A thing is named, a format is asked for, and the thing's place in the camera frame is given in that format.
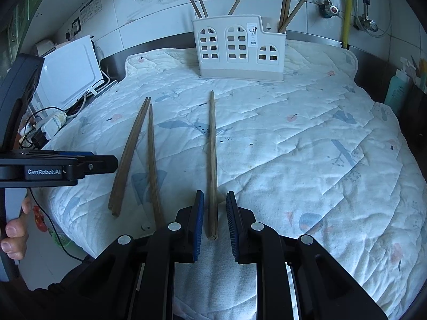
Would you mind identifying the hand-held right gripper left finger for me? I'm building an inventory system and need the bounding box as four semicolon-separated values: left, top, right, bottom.
50;190;205;320

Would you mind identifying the teal bottle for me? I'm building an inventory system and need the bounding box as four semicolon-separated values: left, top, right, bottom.
383;57;415;108

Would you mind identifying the white power strip with cables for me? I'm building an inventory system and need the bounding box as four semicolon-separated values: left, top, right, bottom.
19;106;69;149

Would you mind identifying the yellow hose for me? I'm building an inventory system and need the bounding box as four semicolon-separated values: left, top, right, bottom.
342;0;353;49

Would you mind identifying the white plastic chopstick holder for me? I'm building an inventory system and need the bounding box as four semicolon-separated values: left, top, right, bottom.
191;14;288;82

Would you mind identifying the white rounded container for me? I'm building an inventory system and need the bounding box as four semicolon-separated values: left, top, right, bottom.
35;39;58;56

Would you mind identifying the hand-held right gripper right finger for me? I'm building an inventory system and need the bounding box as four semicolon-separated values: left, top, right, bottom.
226;191;389;320

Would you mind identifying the dark utensil holder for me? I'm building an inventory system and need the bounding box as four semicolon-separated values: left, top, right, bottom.
405;83;427;132

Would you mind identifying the black power adapter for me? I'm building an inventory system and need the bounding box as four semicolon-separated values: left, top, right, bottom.
31;129;51;148

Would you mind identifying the person's dark clothing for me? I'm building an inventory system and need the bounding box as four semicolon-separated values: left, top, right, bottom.
20;263;101;320

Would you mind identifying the white wall cabinet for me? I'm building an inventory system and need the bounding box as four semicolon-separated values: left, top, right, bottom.
5;0;64;37

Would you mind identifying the white appliance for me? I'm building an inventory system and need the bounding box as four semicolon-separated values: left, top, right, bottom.
35;35;102;111

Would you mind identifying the white cable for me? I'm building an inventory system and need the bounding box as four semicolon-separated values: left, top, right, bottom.
83;44;112;108

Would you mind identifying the white quilted mat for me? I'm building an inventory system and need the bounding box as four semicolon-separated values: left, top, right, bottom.
43;38;427;320

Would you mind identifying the metal valve with red knob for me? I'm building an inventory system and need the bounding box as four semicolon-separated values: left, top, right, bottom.
315;1;341;19

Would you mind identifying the person's left hand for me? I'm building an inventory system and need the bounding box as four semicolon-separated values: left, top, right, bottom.
0;196;33;261

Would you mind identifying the printed wall label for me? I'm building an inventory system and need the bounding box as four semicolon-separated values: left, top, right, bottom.
80;0;102;25

